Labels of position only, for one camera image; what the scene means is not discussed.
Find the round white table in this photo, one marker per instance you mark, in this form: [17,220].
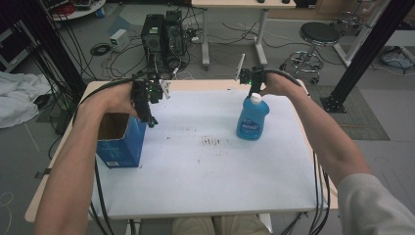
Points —
[78,9]

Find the small white box device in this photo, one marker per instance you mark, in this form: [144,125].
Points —
[119,39]

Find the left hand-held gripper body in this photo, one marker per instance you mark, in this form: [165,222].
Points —
[148,88]

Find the person's right hand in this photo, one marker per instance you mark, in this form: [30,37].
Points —
[280,85]

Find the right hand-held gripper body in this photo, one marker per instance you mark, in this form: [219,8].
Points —
[253,75]

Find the blue cardboard box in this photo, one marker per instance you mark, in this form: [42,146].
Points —
[122,143]

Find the grey floor mat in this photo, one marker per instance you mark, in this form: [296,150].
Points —
[359,117]

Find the black round stool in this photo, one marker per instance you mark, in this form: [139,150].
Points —
[318,34]

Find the light wooden table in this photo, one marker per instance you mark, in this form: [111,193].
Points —
[52,196]

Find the white-legged desk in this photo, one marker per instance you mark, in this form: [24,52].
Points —
[243,4]

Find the white crumpled cloth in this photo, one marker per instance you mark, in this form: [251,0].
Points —
[19,98]

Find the blue liquid bottle white cap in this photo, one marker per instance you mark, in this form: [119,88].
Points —
[252,119]

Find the person's left hand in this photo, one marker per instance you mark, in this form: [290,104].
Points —
[111,99]

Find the person's legs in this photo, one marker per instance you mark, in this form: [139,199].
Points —
[215,225]

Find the chrome stool base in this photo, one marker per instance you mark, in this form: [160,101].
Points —
[347,20]

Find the white table mat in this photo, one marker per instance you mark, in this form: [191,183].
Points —
[208,169]

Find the black metal stand post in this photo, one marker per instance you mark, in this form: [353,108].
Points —
[368,55]
[55,49]

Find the grey sleeve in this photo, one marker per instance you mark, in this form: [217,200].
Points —
[378,209]

